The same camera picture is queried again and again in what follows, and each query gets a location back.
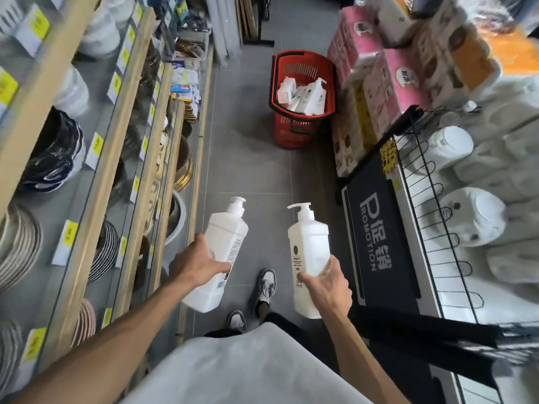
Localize person's right hand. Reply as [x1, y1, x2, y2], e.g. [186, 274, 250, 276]
[297, 254, 353, 319]

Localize person's left hand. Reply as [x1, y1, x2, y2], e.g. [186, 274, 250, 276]
[168, 233, 232, 291]

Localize white pump bottle barcode label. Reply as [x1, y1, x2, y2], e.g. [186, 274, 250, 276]
[181, 197, 249, 314]

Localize white pump bottle round emblem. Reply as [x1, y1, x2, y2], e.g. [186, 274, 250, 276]
[287, 202, 332, 320]

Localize person's right forearm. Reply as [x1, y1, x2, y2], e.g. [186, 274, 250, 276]
[321, 306, 411, 404]

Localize person's left forearm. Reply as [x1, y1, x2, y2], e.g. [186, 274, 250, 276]
[13, 281, 195, 404]

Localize person's right sneaker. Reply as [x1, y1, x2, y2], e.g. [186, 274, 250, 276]
[255, 268, 277, 308]

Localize person's sneaker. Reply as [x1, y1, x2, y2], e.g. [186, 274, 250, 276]
[255, 268, 277, 308]
[226, 310, 247, 334]

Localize person's black trousers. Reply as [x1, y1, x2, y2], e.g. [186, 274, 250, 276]
[204, 311, 325, 358]

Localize person's left sneaker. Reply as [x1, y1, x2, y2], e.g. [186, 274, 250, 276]
[226, 310, 247, 334]

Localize black promotion sign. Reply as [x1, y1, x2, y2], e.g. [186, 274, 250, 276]
[341, 139, 422, 308]

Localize person's white shirt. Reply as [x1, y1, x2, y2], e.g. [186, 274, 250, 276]
[120, 322, 375, 404]

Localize stack of gold rimmed bowls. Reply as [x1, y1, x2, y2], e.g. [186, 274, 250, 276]
[173, 135, 195, 193]

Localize stack of black striped plates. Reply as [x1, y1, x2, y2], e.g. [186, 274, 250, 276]
[88, 219, 121, 285]

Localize black display stand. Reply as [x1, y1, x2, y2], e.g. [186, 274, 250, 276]
[340, 105, 539, 404]

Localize stack of pink plates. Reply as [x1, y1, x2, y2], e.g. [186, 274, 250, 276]
[71, 298, 98, 349]

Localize yellow sale label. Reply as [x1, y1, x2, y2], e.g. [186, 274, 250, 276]
[380, 140, 400, 176]

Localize red shopping basket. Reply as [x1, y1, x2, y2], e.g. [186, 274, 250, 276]
[269, 49, 337, 150]

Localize wooden store shelf unit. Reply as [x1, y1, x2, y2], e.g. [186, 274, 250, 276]
[0, 0, 214, 400]

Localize row of yellow price tags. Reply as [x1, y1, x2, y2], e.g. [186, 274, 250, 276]
[0, 0, 177, 366]

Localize stack of dark blue bowls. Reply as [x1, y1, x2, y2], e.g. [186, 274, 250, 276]
[18, 106, 86, 194]

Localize stack of grey striped plates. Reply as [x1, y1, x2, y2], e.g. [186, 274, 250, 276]
[0, 203, 44, 291]

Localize pile of white bottles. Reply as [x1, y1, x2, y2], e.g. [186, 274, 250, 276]
[413, 73, 539, 286]

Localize pink tissue pack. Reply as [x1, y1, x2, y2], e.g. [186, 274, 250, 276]
[328, 6, 385, 86]
[363, 48, 431, 137]

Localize white bowl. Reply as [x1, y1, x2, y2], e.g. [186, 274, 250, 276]
[54, 66, 90, 119]

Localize stack of white bowls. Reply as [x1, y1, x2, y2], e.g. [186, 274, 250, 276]
[78, 0, 135, 59]

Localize brown and white paper roll pack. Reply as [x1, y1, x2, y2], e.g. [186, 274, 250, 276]
[414, 2, 503, 106]

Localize white tissue pack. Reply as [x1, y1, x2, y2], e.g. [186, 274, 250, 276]
[366, 0, 424, 49]

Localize orange pack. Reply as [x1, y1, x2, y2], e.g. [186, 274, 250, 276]
[482, 28, 539, 77]

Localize black wire rack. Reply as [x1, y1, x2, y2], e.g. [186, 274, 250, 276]
[389, 106, 486, 311]

